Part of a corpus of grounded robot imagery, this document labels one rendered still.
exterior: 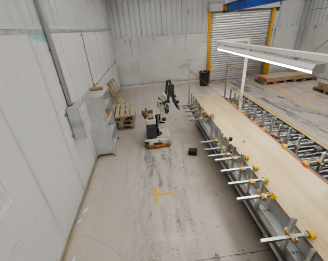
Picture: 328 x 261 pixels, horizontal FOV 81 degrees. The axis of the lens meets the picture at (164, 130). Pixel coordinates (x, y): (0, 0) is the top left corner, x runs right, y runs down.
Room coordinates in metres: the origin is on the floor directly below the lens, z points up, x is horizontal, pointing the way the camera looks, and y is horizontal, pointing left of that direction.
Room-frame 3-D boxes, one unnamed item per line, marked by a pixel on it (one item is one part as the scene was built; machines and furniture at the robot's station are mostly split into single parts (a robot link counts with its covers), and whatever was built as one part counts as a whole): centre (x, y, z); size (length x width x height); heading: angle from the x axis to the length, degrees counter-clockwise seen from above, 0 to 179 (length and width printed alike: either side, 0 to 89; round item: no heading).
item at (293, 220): (1.11, -1.12, 0.93); 0.04 x 0.04 x 0.48; 4
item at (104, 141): (4.44, 1.53, 0.78); 0.90 x 0.45 x 1.55; 4
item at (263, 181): (1.61, -1.08, 0.93); 0.04 x 0.04 x 0.48; 4
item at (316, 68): (2.89, -1.32, 2.34); 2.40 x 0.12 x 0.08; 4
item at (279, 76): (9.57, -6.30, 0.23); 2.41 x 0.77 x 0.17; 96
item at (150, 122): (4.49, 0.29, 0.59); 0.55 x 0.34 x 0.83; 4
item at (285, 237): (1.07, -1.07, 0.95); 0.50 x 0.04 x 0.04; 94
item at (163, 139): (4.49, 0.20, 0.16); 0.67 x 0.64 x 0.25; 94
